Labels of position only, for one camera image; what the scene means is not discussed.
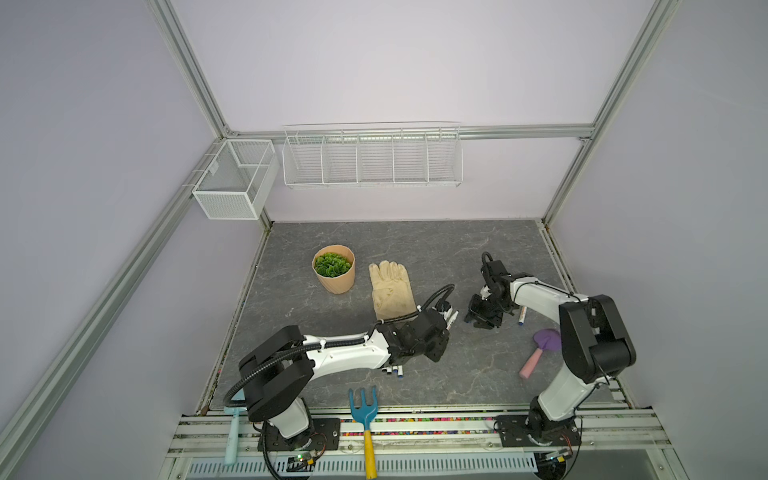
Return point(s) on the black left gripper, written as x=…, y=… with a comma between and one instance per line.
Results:
x=441, y=344

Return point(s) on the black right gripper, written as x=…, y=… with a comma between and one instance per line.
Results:
x=474, y=313

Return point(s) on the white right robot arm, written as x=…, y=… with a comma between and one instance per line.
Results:
x=595, y=343

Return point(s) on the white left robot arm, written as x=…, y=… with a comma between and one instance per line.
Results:
x=274, y=374

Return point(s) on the beige work glove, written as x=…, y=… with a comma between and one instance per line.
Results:
x=391, y=290

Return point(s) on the teal yellow garden fork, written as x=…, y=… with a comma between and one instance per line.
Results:
x=364, y=409

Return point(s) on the tan pot with green plant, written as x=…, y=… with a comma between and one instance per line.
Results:
x=334, y=267

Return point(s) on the small white mesh basket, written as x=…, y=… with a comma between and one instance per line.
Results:
x=238, y=179

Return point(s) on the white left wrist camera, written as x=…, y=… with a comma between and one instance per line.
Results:
x=448, y=313

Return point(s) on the long white wire basket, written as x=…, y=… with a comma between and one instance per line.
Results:
x=387, y=154

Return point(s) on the light teal tool handle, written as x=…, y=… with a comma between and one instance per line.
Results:
x=231, y=451

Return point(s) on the aluminium cage frame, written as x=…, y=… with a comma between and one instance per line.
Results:
x=30, y=420

